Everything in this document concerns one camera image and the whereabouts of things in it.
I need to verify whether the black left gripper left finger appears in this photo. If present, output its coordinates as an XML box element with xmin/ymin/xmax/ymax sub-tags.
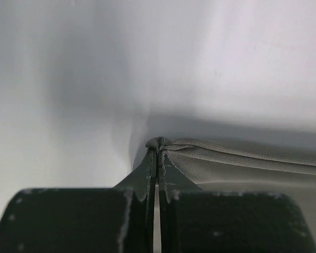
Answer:
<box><xmin>0</xmin><ymin>149</ymin><xmax>157</xmax><ymax>252</ymax></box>

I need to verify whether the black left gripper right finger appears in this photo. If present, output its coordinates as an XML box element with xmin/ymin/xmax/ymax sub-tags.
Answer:
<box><xmin>157</xmin><ymin>151</ymin><xmax>316</xmax><ymax>252</ymax></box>

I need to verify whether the dark grey t shirt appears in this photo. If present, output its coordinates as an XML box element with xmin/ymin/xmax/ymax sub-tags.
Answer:
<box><xmin>146</xmin><ymin>137</ymin><xmax>316</xmax><ymax>242</ymax></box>

